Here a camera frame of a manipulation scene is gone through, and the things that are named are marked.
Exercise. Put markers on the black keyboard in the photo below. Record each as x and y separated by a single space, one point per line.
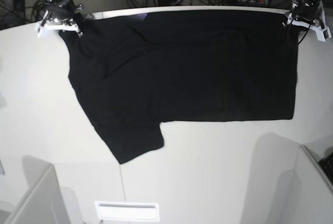
327 166

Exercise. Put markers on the white table cable slot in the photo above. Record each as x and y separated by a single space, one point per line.
132 212

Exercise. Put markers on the white partition panel left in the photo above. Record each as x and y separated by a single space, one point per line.
42 203

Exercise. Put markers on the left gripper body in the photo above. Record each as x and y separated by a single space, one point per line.
306 14

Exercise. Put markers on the white partition panel right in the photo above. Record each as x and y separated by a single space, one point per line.
304 194

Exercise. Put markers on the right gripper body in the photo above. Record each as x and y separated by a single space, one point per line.
63 16

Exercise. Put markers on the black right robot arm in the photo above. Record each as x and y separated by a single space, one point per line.
60 15

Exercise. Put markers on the black T-shirt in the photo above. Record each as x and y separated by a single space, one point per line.
132 73

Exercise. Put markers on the white partition panel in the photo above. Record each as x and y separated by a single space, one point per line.
42 203
304 194

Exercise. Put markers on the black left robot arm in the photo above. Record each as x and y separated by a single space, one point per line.
307 14

